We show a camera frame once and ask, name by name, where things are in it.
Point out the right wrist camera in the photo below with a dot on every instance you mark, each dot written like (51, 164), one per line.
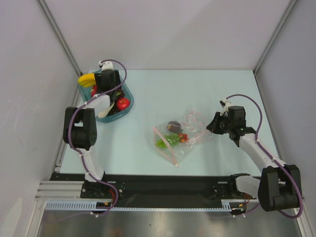
(225, 107)

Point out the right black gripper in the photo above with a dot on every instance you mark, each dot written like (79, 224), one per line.
(219, 124)

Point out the yellow fake banana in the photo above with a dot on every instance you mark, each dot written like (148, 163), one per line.
(87, 80)

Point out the left aluminium frame post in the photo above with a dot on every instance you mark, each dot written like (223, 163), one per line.
(58, 34)

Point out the aluminium rail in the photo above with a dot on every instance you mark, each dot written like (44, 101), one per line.
(59, 190)

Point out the green fake grapes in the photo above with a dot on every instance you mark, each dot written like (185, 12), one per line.
(173, 140)

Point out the purple fake grapes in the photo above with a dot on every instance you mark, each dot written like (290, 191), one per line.
(120, 93)

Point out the left white cable duct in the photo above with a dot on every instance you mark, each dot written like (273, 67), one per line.
(78, 205)

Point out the small red fake apple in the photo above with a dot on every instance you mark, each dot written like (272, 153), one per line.
(123, 103)

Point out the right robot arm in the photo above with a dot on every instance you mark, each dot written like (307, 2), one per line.
(279, 187)

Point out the right aluminium frame post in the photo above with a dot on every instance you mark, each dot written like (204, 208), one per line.
(276, 33)

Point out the red fake cherry tomatoes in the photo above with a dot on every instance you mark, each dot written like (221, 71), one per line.
(183, 137)

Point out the dark purple fake fruit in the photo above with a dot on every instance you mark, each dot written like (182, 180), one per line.
(174, 126)

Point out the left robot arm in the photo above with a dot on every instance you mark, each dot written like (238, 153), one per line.
(80, 130)

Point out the aluminium frame post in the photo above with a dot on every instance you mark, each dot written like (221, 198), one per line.
(58, 34)
(276, 33)

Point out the clear zip top bag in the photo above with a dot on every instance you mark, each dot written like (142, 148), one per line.
(194, 125)

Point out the right white cable duct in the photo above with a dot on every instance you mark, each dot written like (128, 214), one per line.
(234, 204)

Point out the teal plastic bin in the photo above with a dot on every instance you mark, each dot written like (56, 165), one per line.
(113, 100)

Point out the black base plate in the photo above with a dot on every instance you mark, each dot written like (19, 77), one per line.
(170, 192)

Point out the white cable duct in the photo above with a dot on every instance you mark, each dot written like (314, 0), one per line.
(78, 205)
(234, 204)

